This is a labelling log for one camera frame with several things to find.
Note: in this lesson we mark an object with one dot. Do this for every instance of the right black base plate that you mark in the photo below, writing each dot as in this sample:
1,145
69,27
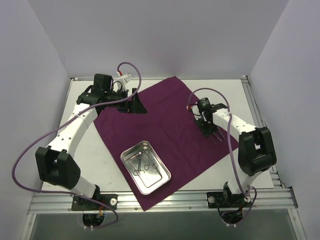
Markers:
218,199

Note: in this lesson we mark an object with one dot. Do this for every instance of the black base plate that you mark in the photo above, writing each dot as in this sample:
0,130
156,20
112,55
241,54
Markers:
80,204
218,199

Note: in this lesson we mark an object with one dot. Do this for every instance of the purple surgical cloth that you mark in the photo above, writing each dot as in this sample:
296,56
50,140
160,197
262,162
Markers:
171,131

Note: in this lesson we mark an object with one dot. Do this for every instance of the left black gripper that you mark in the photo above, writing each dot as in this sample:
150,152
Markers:
133,100

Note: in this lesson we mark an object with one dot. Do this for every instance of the aluminium rail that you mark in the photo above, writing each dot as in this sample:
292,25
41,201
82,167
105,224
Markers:
259,121
180,201

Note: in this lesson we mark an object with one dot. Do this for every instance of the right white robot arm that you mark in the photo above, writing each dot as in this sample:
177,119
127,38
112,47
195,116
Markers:
251,148

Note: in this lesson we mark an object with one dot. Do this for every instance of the steel instrument tray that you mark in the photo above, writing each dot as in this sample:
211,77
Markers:
152,179

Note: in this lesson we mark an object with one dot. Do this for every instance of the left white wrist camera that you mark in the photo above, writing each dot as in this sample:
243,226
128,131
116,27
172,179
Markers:
122,81

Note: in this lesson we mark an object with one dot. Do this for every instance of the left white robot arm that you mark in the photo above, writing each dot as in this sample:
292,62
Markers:
55,163

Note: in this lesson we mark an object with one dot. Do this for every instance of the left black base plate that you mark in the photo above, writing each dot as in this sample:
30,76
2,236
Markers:
80,204

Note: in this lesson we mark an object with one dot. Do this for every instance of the front aluminium rail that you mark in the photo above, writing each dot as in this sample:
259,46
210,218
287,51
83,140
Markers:
180,201

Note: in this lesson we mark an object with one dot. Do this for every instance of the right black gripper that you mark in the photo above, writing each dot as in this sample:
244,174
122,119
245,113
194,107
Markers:
208,129

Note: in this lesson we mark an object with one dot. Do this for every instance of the right aluminium rail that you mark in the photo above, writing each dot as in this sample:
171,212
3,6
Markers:
259,121

